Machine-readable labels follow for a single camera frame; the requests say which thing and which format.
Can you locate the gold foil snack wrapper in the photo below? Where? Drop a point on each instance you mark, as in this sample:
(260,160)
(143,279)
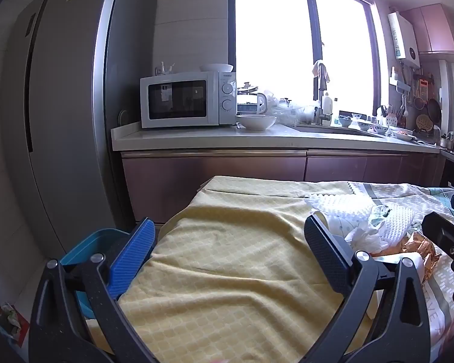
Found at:
(420,245)

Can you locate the yellow and white printed tablecloth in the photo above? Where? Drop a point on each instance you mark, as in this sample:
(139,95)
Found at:
(230,272)

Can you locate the steel kitchen faucet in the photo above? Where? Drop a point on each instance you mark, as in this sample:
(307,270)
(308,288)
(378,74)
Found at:
(321,113)

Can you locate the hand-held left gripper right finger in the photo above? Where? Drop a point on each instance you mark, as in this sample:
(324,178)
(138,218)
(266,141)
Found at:
(325,249)

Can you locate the white soap bottle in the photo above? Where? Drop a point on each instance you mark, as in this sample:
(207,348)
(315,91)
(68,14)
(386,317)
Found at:
(328,104)

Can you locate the small white ornament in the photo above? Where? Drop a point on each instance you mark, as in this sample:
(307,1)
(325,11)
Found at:
(163,69)

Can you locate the plate of food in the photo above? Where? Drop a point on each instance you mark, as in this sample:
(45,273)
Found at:
(403,134)

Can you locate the crumpled white tissue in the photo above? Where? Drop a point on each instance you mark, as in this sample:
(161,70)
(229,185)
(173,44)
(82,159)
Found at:
(365,238)

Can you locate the white water heater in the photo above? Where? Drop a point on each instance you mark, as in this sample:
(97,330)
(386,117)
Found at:
(403,36)

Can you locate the pink wall cabinet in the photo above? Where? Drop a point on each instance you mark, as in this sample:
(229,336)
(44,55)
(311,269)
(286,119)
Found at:
(435,30)

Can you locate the white electric kettle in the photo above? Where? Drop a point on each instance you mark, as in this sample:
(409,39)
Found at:
(261,104)

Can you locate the row of patterned small bowls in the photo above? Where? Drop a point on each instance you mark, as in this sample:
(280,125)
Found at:
(359,123)

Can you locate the teal plastic bin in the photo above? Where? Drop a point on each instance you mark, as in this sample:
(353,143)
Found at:
(90,240)

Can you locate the white microwave oven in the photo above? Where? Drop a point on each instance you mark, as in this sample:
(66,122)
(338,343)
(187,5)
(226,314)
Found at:
(181,100)

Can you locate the countertop utensil holder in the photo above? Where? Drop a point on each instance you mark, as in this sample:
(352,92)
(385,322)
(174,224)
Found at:
(391,119)

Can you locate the red and white packaging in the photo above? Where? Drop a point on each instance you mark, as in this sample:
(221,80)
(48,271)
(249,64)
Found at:
(11,321)

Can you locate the brown kitchen counter cabinet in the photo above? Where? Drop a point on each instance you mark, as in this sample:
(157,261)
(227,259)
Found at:
(212,170)

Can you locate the white dotted tissue packet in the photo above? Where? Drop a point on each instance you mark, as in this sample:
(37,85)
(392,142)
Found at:
(335,228)

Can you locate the large white bowl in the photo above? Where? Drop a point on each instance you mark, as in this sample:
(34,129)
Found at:
(256,122)

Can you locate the steel kitchen sink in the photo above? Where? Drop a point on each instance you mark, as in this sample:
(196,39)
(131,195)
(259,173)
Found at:
(336,130)

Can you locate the shallow white bowl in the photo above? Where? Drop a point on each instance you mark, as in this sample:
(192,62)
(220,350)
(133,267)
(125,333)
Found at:
(216,68)

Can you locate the small steel pot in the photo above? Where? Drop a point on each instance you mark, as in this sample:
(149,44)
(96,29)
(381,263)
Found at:
(446,140)

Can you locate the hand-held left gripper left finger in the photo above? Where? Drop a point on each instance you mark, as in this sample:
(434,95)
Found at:
(132,257)

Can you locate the clear plastic wrapper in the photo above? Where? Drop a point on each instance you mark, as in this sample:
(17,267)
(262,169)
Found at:
(380,211)

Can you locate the grey refrigerator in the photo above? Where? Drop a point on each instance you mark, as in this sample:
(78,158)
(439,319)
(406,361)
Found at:
(68,102)

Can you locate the white foam fruit net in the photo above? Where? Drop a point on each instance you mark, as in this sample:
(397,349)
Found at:
(336,204)
(399,223)

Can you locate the large kitchen window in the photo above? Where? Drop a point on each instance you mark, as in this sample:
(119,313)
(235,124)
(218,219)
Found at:
(268,26)

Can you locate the hanging kitchen utensils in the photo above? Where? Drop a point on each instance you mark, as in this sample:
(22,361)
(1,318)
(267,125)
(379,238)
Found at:
(423,98)

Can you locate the pile of glass dishes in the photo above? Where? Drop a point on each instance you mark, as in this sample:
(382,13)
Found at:
(291,109)

